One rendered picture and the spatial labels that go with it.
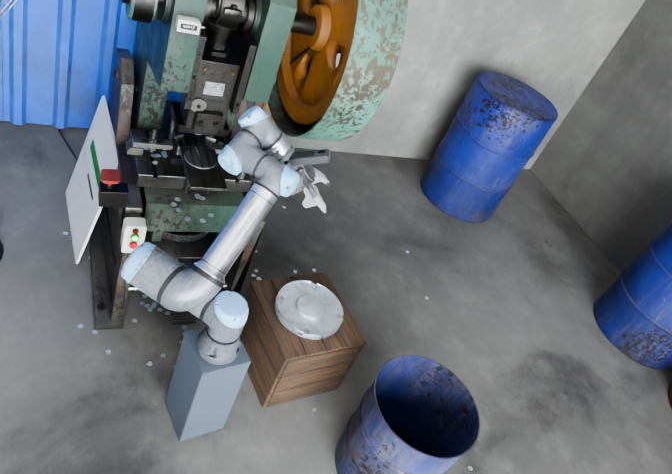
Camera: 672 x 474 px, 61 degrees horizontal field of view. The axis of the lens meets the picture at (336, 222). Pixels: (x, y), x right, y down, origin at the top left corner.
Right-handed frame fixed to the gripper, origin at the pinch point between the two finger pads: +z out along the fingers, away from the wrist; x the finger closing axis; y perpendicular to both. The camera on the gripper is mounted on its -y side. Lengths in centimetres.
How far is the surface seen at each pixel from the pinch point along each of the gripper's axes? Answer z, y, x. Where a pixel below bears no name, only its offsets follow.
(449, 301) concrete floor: 145, 32, -103
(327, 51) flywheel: -23, -10, -60
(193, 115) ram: -36, 41, -46
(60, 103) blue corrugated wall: -68, 148, -138
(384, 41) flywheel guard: -20, -33, -36
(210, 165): -18, 48, -42
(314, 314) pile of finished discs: 53, 50, -24
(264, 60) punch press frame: -36, 7, -49
